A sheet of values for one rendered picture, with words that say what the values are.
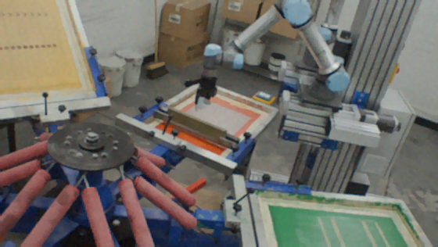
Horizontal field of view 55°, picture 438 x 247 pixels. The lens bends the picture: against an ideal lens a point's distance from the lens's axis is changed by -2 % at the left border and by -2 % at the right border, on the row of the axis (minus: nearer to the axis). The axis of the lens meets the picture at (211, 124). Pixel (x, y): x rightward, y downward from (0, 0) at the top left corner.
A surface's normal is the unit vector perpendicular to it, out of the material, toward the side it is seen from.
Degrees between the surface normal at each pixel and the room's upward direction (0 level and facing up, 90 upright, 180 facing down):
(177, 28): 90
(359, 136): 90
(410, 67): 90
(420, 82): 90
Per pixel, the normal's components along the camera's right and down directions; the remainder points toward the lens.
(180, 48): -0.46, 0.36
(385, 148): -0.12, 0.47
